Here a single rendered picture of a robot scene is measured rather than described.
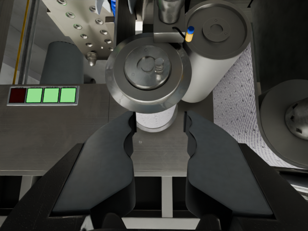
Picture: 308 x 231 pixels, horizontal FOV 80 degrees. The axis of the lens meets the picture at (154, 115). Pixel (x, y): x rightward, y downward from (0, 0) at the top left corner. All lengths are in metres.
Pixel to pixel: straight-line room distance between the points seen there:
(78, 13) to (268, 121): 0.50
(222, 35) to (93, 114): 0.48
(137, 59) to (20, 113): 0.57
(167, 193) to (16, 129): 0.55
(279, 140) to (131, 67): 0.26
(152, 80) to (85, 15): 0.34
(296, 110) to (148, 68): 0.23
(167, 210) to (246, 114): 0.40
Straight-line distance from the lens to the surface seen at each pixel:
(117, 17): 0.39
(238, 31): 0.39
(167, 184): 0.63
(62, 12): 0.60
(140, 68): 0.31
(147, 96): 0.30
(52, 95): 0.74
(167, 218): 0.65
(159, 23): 0.32
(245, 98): 0.38
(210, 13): 0.39
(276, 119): 0.35
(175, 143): 0.62
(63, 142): 0.70
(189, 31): 0.26
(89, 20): 0.60
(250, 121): 0.36
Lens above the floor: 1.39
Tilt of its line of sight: 12 degrees down
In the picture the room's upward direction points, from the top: 180 degrees counter-clockwise
